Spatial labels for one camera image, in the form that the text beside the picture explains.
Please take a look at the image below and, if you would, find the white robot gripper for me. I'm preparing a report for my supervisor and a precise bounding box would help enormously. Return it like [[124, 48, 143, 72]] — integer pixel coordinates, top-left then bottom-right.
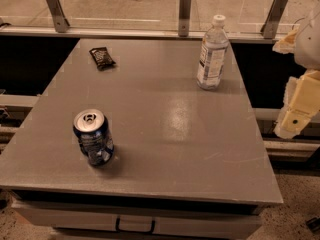
[[272, 4, 320, 139]]

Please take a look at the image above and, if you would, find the clear plastic water bottle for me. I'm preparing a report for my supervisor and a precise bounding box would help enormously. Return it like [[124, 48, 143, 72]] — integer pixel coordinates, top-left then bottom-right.
[[197, 15, 229, 90]]

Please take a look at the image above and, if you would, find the black snack packet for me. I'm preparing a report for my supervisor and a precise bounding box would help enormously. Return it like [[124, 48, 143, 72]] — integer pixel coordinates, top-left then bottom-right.
[[89, 47, 116, 71]]

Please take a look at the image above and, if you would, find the blue soda can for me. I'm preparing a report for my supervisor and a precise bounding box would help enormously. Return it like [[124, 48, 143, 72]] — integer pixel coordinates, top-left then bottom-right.
[[73, 109, 114, 167]]

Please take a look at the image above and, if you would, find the grey cabinet drawer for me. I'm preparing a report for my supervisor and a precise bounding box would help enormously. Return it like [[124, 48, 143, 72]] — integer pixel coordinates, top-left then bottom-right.
[[12, 200, 261, 240]]

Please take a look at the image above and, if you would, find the glass railing panel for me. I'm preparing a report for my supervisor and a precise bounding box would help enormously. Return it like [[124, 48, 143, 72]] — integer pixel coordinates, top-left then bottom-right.
[[0, 0, 320, 35]]

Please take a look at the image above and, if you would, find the right metal railing bracket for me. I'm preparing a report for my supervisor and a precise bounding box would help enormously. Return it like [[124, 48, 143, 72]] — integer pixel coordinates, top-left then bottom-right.
[[261, 0, 288, 39]]

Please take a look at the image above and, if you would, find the metal railing bracket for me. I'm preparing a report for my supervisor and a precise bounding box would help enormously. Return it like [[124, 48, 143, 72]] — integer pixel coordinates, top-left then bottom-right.
[[261, 0, 288, 39], [178, 0, 192, 37], [46, 0, 70, 33]]

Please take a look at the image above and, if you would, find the middle metal railing bracket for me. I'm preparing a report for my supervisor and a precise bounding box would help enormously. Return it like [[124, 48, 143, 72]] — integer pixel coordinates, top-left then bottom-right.
[[178, 0, 192, 37]]

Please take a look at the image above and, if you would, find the black drawer handle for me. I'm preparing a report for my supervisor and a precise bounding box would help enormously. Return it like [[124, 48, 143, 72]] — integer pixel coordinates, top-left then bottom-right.
[[115, 215, 156, 234]]

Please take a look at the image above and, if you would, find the left metal railing bracket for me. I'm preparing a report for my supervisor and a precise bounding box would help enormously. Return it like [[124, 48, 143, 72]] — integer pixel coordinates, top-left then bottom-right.
[[46, 0, 70, 33]]

